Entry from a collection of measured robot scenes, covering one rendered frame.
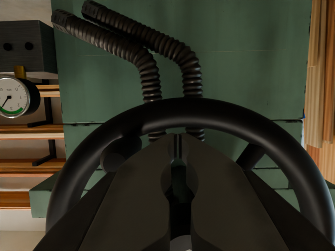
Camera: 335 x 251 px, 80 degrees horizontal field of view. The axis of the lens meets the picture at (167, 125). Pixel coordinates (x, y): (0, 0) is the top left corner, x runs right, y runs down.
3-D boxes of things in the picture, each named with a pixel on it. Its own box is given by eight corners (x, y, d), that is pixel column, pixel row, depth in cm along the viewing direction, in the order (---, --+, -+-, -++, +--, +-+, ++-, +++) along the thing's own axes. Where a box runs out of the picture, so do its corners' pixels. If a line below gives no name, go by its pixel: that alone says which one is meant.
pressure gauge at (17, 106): (24, 62, 30) (31, 117, 31) (41, 66, 33) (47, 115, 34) (-17, 63, 30) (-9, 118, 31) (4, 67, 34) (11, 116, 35)
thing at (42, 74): (37, 18, 31) (43, 71, 32) (76, 40, 43) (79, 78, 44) (-15, 20, 31) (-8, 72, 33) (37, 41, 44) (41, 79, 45)
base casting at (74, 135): (306, 119, 36) (303, 169, 37) (225, 105, 93) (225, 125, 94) (59, 124, 37) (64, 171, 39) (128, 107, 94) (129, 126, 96)
